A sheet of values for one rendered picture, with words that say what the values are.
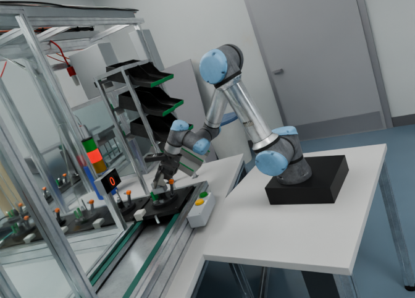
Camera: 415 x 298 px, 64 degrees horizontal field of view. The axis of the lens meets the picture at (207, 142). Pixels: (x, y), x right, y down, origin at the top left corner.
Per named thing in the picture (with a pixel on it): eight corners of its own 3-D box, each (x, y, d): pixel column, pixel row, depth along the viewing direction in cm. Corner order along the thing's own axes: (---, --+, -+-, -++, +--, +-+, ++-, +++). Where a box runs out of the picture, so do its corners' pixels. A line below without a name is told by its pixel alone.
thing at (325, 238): (387, 148, 165) (386, 143, 165) (351, 276, 98) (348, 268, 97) (263, 162, 208) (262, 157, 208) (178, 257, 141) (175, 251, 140)
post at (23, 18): (127, 227, 156) (25, 13, 132) (124, 230, 153) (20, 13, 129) (122, 228, 157) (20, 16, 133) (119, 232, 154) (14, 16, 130)
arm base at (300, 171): (313, 166, 150) (308, 146, 147) (310, 182, 138) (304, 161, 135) (280, 170, 157) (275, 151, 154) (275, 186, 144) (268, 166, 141)
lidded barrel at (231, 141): (260, 151, 487) (246, 108, 471) (247, 168, 443) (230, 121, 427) (228, 156, 517) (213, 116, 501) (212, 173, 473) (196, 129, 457)
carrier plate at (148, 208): (194, 188, 174) (193, 185, 174) (180, 212, 153) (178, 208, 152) (155, 197, 183) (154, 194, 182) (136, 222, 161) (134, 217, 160)
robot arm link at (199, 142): (216, 135, 152) (196, 124, 155) (204, 146, 143) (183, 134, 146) (212, 148, 156) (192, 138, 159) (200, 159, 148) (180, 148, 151)
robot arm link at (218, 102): (231, 34, 139) (203, 128, 168) (219, 39, 131) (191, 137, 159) (255, 46, 136) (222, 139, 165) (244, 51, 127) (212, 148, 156)
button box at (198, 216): (216, 201, 162) (212, 190, 161) (205, 225, 143) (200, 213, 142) (203, 204, 165) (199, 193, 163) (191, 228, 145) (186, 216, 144)
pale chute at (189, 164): (201, 166, 193) (204, 161, 191) (191, 177, 182) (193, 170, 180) (161, 141, 198) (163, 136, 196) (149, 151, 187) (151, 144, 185)
